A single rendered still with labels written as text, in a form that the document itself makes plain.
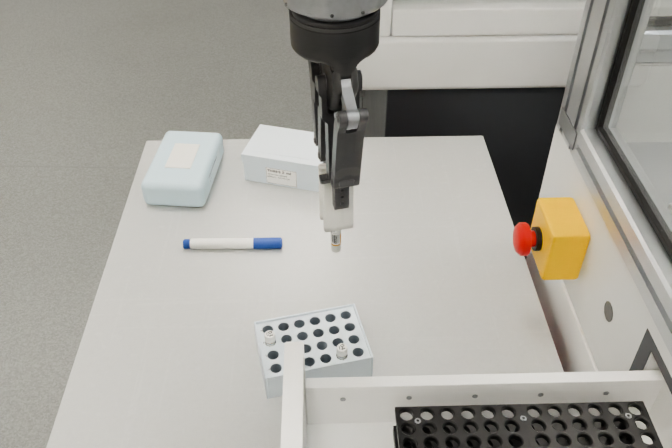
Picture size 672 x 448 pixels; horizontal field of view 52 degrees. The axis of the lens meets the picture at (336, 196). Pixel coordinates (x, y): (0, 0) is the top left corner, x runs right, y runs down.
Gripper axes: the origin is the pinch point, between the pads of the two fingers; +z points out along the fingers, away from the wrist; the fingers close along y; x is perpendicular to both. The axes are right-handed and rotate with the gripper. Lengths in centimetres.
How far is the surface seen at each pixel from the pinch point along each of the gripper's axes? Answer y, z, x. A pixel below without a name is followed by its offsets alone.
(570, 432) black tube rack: 24.7, 9.6, 14.6
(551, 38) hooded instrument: -44, 10, 48
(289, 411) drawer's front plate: 18.7, 6.6, -8.7
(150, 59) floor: -230, 100, -27
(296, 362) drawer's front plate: 14.0, 6.7, -7.1
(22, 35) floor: -268, 100, -83
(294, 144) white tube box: -35.9, 18.4, 2.1
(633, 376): 20.5, 10.2, 23.5
